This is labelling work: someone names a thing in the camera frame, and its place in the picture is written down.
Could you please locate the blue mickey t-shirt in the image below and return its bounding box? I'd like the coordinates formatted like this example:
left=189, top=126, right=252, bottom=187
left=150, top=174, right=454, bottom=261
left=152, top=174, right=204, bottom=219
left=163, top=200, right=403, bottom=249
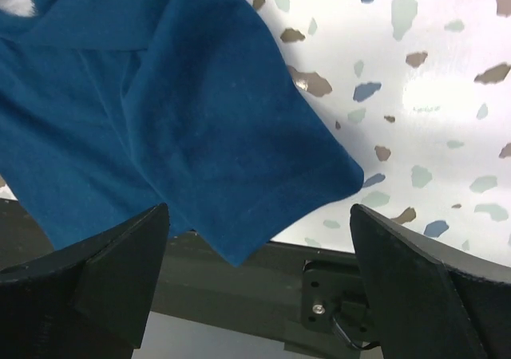
left=1, top=0, right=364, bottom=265

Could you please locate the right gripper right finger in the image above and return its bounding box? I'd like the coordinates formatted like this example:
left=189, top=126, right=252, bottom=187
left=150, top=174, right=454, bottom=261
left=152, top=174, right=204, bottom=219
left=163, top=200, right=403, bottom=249
left=350, top=204, right=510, bottom=358

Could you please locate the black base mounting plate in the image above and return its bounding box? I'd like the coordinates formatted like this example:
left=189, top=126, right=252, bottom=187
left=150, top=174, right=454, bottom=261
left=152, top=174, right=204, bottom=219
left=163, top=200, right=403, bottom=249
left=1, top=200, right=377, bottom=358

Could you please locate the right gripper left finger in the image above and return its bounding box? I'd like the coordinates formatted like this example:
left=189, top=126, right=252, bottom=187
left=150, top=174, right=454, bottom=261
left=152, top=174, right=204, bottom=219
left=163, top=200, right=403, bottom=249
left=1, top=204, right=169, bottom=359

